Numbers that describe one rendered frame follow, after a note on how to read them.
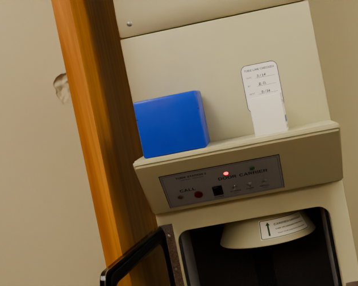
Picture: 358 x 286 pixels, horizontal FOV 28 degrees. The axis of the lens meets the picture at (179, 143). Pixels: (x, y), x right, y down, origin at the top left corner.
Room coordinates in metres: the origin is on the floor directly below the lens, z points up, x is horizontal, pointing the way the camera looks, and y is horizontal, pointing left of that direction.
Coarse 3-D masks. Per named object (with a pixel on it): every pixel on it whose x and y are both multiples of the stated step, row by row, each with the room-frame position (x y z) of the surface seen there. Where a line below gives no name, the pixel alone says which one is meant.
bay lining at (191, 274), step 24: (312, 216) 1.33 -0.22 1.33; (192, 240) 1.34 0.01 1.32; (216, 240) 1.38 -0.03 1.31; (312, 240) 1.34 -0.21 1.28; (192, 264) 1.29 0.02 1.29; (216, 264) 1.37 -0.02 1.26; (240, 264) 1.41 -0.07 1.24; (264, 264) 1.43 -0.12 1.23; (288, 264) 1.40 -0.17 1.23; (312, 264) 1.35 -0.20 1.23; (336, 264) 1.21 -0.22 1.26
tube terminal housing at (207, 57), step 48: (144, 48) 1.21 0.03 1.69; (192, 48) 1.20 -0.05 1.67; (240, 48) 1.19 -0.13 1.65; (288, 48) 1.18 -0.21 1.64; (144, 96) 1.21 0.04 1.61; (240, 96) 1.19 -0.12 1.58; (288, 96) 1.18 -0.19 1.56; (288, 192) 1.19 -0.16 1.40; (336, 192) 1.18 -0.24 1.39; (336, 240) 1.18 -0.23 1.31
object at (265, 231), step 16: (224, 224) 1.29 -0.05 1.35; (240, 224) 1.24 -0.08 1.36; (256, 224) 1.22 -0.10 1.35; (272, 224) 1.22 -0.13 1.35; (288, 224) 1.22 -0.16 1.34; (304, 224) 1.24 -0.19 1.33; (224, 240) 1.27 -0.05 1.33; (240, 240) 1.23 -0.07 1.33; (256, 240) 1.21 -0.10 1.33; (272, 240) 1.21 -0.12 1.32; (288, 240) 1.21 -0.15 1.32
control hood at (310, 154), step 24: (216, 144) 1.12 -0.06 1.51; (240, 144) 1.08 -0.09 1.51; (264, 144) 1.08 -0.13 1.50; (288, 144) 1.08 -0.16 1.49; (312, 144) 1.08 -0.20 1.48; (336, 144) 1.09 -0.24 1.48; (144, 168) 1.10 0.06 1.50; (168, 168) 1.10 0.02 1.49; (192, 168) 1.11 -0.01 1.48; (288, 168) 1.12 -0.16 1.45; (312, 168) 1.13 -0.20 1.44; (336, 168) 1.13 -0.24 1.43; (144, 192) 1.15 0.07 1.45; (264, 192) 1.16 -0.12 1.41
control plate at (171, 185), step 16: (256, 160) 1.10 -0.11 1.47; (272, 160) 1.10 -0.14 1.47; (160, 176) 1.12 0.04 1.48; (176, 176) 1.12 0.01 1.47; (192, 176) 1.12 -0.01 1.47; (208, 176) 1.12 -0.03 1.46; (224, 176) 1.13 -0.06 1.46; (240, 176) 1.13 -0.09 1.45; (256, 176) 1.13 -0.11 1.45; (272, 176) 1.13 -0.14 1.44; (176, 192) 1.15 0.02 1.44; (192, 192) 1.15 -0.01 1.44; (208, 192) 1.15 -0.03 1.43; (224, 192) 1.15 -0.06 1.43; (240, 192) 1.16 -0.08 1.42
